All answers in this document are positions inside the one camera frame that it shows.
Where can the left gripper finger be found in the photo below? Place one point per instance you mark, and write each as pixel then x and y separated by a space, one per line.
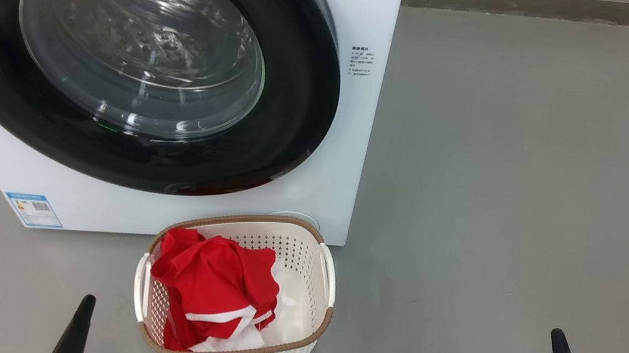
pixel 77 334

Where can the red and white garment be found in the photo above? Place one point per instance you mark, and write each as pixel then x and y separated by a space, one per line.
pixel 210 280

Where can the black round glass washer door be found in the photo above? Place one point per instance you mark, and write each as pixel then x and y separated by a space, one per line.
pixel 288 103

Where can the cream basket with brown rim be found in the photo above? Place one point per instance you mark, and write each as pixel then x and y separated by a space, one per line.
pixel 309 251

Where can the white front-load washing machine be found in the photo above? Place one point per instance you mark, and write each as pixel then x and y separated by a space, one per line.
pixel 345 143

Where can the blue energy label sticker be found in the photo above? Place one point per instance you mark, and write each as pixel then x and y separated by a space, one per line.
pixel 34 210

